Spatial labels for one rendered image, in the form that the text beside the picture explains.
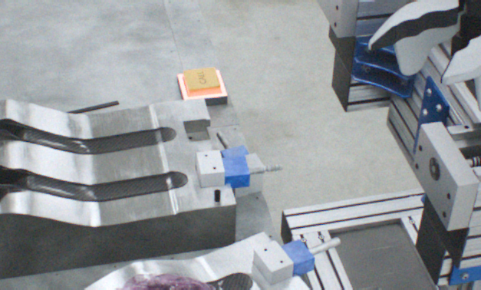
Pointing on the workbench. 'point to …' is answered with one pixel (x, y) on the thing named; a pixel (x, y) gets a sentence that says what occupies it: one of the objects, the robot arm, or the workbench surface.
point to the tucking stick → (93, 107)
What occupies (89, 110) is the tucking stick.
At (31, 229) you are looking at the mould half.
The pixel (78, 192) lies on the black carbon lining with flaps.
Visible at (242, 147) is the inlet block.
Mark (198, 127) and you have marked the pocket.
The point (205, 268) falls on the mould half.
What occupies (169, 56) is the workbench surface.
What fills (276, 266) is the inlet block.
